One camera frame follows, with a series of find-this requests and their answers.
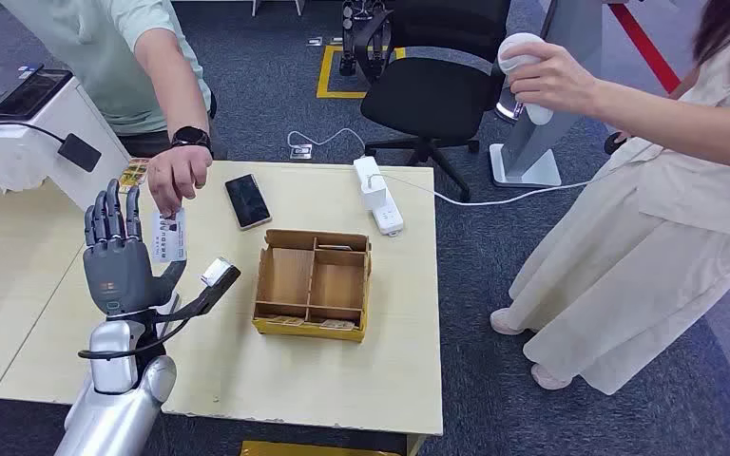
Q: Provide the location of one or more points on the person's left hand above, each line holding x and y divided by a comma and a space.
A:
560, 82
176, 173

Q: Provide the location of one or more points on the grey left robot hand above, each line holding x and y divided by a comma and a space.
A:
116, 270

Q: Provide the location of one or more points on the white handheld device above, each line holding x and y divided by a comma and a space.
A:
519, 47

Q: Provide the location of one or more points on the white ID card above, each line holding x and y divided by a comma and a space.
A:
170, 242

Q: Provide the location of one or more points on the cardboard organizer box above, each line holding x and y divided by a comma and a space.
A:
292, 277

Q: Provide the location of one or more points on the room key card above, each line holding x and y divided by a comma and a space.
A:
284, 320
338, 325

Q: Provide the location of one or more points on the person's left forearm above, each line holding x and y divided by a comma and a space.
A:
173, 88
686, 126

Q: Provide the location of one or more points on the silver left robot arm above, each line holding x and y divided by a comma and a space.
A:
110, 359

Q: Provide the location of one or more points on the yellow key card stack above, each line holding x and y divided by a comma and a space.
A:
131, 179

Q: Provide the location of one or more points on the person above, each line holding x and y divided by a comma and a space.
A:
655, 252
88, 63

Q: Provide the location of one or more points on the dark key card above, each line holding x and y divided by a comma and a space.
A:
335, 247

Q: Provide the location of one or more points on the black wristwatch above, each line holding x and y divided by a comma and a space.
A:
190, 137

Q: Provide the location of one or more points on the grey floor display stand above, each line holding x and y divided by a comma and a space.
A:
529, 151

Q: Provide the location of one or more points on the black smartphone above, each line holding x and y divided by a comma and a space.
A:
248, 201

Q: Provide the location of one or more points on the black round floor object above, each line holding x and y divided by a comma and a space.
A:
617, 145

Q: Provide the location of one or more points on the black power adapter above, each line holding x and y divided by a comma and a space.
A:
80, 153

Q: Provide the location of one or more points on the white desk stand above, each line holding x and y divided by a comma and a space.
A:
81, 145

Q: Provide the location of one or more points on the floor socket plate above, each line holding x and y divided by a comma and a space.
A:
301, 152

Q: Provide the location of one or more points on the black office chair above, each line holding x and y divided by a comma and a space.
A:
428, 94

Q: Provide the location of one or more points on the white crumpled bag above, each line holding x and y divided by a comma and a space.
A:
19, 173

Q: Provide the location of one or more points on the black tablet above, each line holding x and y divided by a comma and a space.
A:
31, 94

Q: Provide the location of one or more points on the small floor marker plate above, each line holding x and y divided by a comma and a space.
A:
336, 41
314, 41

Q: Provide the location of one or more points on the white charger plug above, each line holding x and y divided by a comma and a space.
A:
374, 192

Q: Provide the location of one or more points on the white furniture legs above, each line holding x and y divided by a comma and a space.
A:
300, 6

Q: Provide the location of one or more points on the white power strip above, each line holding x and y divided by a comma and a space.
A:
390, 220

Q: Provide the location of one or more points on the yellow object under table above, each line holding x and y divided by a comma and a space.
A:
308, 450

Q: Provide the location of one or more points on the pale table leg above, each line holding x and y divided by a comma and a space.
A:
416, 445

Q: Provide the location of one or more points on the black metal stand frame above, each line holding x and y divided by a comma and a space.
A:
347, 38

